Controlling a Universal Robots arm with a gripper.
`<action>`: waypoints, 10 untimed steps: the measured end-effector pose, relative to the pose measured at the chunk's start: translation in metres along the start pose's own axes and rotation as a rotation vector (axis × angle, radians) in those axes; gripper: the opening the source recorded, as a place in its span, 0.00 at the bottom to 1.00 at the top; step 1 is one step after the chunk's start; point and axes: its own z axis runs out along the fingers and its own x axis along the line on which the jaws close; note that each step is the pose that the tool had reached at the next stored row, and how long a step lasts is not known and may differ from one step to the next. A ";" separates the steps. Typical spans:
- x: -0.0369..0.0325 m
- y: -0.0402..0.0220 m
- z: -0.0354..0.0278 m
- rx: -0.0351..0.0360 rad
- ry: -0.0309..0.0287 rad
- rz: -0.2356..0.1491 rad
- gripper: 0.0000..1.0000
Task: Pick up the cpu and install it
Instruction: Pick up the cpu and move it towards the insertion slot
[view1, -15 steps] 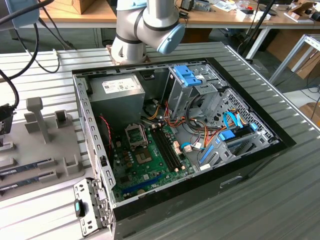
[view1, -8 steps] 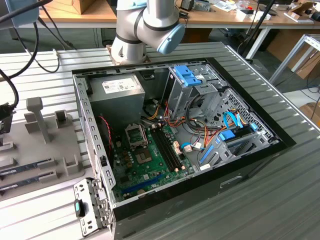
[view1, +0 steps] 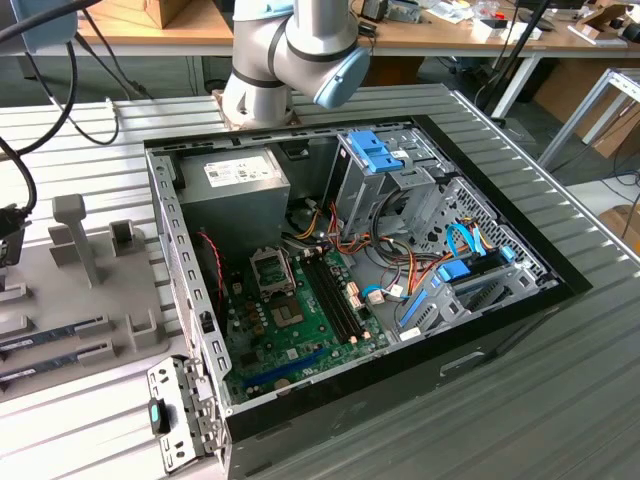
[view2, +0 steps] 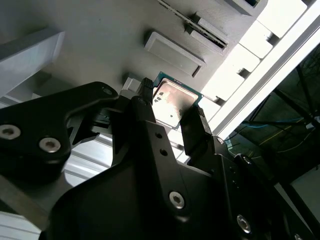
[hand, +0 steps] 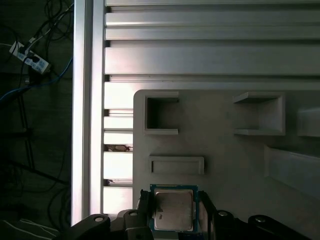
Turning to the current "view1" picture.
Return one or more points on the blue expansion slot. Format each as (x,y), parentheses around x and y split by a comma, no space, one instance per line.
(287,369)

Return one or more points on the open cardboard box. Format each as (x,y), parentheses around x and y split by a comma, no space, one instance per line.
(600,20)

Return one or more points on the metal drive cage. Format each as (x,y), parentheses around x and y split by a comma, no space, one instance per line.
(360,200)

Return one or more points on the blue plastic rail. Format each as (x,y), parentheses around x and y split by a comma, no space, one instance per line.
(412,310)

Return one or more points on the wooden desk white legs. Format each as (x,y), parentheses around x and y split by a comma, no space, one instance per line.
(450,40)

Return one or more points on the black metal PC case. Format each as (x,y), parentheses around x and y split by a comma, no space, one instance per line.
(350,415)

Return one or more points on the brown cardboard box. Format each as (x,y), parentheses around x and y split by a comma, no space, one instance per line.
(170,12)

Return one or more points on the green motherboard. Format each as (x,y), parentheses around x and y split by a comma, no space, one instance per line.
(320,350)

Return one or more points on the black case fan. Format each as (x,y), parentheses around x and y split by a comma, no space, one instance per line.
(206,280)

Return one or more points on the grey plastic parts rack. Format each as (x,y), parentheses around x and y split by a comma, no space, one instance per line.
(50,295)

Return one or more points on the black blue latch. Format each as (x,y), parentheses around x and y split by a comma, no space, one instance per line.
(156,415)

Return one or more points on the aluminium profile frame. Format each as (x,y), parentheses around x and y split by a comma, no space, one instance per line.
(574,121)

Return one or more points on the grey power supply unit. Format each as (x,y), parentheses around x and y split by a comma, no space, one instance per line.
(235,215)

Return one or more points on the large flat cardboard box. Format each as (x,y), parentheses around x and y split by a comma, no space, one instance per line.
(560,90)

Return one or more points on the small blue clip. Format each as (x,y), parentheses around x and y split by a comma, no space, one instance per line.
(507,252)

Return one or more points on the blue RAM stick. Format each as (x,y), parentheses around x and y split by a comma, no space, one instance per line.
(50,362)
(50,335)

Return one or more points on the black RAM slot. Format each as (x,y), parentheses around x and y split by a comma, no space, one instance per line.
(344,295)
(332,298)
(338,296)
(326,299)

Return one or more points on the metal disk bay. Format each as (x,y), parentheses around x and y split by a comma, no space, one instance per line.
(450,311)

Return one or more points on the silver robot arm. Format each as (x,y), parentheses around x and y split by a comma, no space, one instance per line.
(260,45)

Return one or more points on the CPU socket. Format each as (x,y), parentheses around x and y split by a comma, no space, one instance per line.
(287,315)

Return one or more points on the blue disk carrier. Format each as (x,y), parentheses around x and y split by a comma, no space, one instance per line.
(372,152)

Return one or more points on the metal card retention bracket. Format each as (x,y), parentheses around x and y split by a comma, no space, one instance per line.
(185,450)

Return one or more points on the black lamp pole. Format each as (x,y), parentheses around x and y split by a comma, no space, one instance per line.
(524,37)

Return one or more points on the small cardboard box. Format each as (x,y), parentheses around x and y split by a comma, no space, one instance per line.
(622,227)

